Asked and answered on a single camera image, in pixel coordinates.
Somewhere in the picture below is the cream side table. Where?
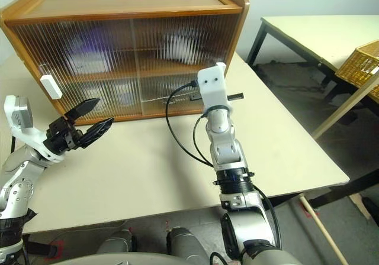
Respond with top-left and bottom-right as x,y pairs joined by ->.
245,14 -> 379,140

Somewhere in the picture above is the brown wooden cabinet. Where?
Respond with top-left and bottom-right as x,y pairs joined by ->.
0,0 -> 250,126

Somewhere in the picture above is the white package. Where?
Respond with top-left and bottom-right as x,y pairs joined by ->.
161,30 -> 200,64

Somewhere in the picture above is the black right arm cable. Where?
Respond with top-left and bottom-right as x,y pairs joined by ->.
165,80 -> 217,169
192,112 -> 216,164
256,186 -> 282,248

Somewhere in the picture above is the white door handle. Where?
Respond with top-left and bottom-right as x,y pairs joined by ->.
39,75 -> 63,99

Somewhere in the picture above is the ribbed clear plain door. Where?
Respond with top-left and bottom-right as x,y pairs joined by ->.
133,12 -> 242,117

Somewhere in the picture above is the yellow wicker basket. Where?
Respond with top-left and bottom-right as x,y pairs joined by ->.
335,39 -> 379,99

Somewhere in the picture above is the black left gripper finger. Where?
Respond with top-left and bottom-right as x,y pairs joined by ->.
76,116 -> 115,150
63,97 -> 101,127

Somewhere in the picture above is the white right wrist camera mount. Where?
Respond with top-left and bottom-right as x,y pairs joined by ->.
197,62 -> 232,114

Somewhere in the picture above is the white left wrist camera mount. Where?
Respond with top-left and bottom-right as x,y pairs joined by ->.
3,95 -> 65,164

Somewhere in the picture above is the ribbed clear door with handle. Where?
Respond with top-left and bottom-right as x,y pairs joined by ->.
6,18 -> 143,121

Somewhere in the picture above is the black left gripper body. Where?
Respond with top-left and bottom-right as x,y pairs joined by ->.
43,115 -> 85,155

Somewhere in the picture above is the purple tissue pack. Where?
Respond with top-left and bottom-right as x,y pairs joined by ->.
66,25 -> 112,73

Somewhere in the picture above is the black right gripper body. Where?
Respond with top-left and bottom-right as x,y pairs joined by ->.
188,92 -> 245,102

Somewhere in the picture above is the light wooden stick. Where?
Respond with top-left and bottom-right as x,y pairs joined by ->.
298,193 -> 349,265

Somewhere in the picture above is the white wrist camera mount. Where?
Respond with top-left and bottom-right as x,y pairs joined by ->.
3,95 -> 65,164
197,62 -> 232,114

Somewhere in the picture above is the grey rounded robot leg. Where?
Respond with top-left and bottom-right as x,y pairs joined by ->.
96,229 -> 139,256
165,227 -> 210,265

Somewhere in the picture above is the white jar blue label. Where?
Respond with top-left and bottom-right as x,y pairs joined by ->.
117,81 -> 137,106

